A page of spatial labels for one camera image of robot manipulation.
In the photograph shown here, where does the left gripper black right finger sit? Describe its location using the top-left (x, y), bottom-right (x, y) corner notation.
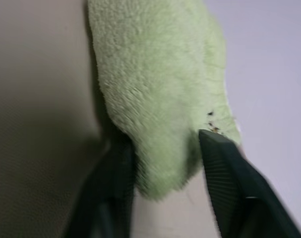
top-left (198, 128), bottom-right (301, 238)

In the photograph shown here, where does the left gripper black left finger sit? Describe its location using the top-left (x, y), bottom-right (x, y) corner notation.
top-left (62, 139), bottom-right (136, 238)

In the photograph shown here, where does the light green towel white trim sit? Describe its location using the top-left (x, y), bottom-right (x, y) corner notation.
top-left (87, 0), bottom-right (242, 202)

